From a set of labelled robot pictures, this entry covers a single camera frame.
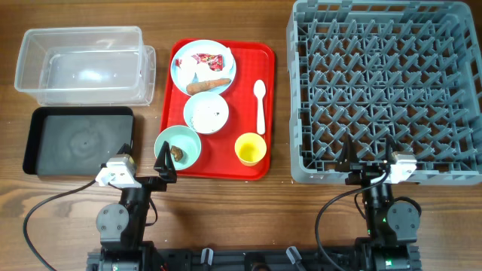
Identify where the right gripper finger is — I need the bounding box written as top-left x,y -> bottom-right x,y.
384,135 -> 402,163
335,134 -> 358,172

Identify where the light blue rice bowl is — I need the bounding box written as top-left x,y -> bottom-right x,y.
183,92 -> 229,135

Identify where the orange carrot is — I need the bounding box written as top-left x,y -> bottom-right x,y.
186,78 -> 231,95

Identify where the white tissue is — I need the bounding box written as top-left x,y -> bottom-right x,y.
175,47 -> 234,86

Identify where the red snack wrapper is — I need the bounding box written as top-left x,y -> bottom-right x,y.
191,53 -> 224,72

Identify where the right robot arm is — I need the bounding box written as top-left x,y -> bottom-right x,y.
335,135 -> 422,270

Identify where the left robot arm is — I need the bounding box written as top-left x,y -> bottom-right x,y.
86,142 -> 177,271

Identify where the grey dishwasher rack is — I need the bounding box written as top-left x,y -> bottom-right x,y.
286,1 -> 481,185

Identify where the brown food scrap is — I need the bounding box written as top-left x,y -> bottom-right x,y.
170,145 -> 184,162

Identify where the green bowl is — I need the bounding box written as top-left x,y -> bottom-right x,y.
154,125 -> 202,171

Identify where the black plastic tray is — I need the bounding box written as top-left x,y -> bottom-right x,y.
23,106 -> 135,176

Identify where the yellow cup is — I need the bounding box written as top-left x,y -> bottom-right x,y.
234,132 -> 267,166

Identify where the clear plastic bin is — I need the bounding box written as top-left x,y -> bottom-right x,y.
14,26 -> 156,106

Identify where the light blue plate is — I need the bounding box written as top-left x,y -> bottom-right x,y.
170,40 -> 236,96

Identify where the white plastic spoon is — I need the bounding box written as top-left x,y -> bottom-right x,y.
253,80 -> 267,135

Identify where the red serving tray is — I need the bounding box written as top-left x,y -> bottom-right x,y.
178,41 -> 276,181

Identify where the left black cable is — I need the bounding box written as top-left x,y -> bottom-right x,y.
23,178 -> 98,271

